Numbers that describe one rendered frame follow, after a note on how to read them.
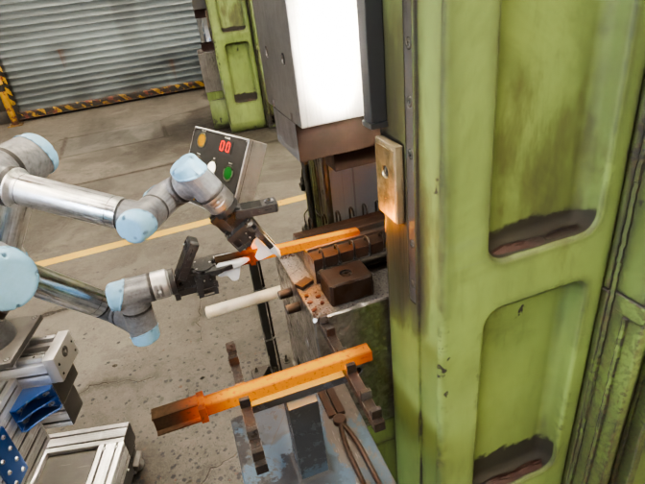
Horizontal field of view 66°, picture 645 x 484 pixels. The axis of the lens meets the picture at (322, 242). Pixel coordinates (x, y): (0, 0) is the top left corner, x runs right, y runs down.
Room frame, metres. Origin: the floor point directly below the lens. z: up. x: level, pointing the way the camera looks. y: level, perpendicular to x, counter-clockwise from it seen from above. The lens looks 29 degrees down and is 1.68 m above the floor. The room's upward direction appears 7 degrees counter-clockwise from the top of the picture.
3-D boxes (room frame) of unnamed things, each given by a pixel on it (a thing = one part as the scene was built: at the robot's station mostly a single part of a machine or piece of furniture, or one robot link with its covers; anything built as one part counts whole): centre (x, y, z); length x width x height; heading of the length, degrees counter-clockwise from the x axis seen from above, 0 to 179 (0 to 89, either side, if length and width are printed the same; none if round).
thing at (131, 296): (1.07, 0.50, 1.00); 0.11 x 0.08 x 0.09; 107
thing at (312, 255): (1.28, -0.14, 0.96); 0.42 x 0.20 x 0.09; 107
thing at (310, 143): (1.28, -0.14, 1.32); 0.42 x 0.20 x 0.10; 107
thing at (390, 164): (0.96, -0.16, 1.27); 0.09 x 0.02 x 0.17; 17
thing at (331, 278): (1.07, -0.05, 0.95); 0.12 x 0.08 x 0.06; 107
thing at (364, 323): (1.23, -0.17, 0.69); 0.56 x 0.38 x 0.45; 107
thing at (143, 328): (1.08, 0.52, 0.90); 0.11 x 0.08 x 0.11; 50
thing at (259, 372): (1.74, 0.30, 0.05); 0.22 x 0.22 x 0.09; 17
